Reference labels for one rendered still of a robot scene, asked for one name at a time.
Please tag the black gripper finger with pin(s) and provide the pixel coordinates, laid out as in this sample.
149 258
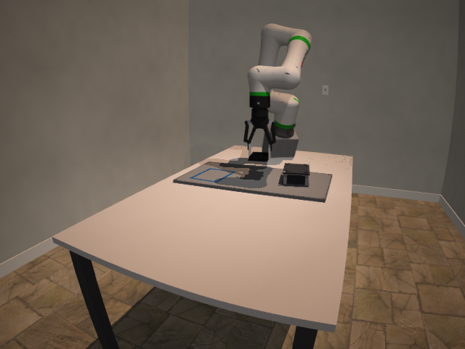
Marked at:
272 123
246 135

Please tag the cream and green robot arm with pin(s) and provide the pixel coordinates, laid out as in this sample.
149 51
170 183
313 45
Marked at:
265 77

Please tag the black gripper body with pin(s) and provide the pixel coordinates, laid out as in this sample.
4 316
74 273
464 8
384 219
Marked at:
259 113

